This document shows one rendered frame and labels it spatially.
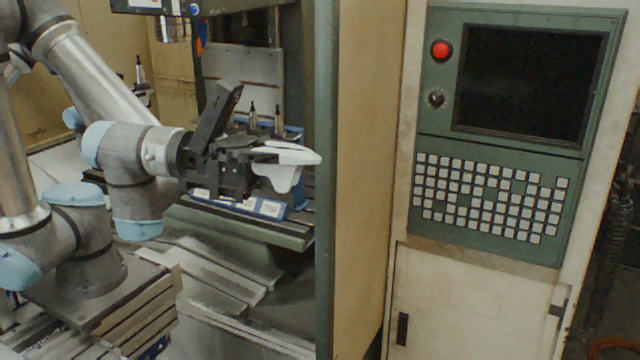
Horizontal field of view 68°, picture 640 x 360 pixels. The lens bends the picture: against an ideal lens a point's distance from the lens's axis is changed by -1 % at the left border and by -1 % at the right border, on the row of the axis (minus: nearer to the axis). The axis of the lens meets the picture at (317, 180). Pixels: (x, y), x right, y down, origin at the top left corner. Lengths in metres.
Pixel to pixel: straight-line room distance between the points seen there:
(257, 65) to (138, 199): 1.73
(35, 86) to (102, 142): 2.21
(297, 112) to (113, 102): 1.62
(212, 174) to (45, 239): 0.42
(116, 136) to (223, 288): 1.15
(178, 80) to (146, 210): 2.58
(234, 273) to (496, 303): 0.94
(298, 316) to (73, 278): 0.80
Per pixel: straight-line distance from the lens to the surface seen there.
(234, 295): 1.81
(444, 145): 1.40
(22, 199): 0.97
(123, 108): 0.91
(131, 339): 1.28
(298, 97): 2.41
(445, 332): 1.80
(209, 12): 1.80
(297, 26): 2.34
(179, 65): 3.32
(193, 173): 0.72
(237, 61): 2.51
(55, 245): 1.03
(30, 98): 2.96
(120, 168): 0.77
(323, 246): 1.16
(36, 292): 1.23
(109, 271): 1.15
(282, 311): 1.72
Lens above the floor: 1.83
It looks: 25 degrees down
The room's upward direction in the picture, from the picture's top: straight up
